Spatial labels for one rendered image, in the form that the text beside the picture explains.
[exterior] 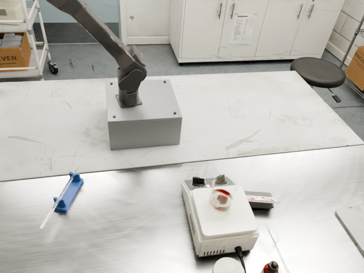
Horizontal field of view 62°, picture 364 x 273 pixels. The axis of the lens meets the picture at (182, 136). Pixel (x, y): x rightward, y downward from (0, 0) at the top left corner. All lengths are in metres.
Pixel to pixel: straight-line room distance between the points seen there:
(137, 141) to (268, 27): 2.62
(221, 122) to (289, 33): 2.54
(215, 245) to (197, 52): 2.65
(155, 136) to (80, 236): 0.34
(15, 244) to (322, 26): 3.38
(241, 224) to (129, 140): 0.40
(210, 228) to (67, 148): 0.49
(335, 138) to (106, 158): 0.73
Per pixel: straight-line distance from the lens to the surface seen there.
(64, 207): 0.78
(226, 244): 0.67
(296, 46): 3.60
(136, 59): 0.81
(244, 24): 3.21
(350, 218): 0.89
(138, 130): 0.86
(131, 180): 0.82
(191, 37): 3.08
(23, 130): 1.03
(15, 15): 2.59
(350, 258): 0.83
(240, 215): 0.67
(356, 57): 3.38
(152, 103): 0.90
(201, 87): 1.19
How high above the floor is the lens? 1.52
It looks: 41 degrees down
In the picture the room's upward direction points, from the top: 6 degrees clockwise
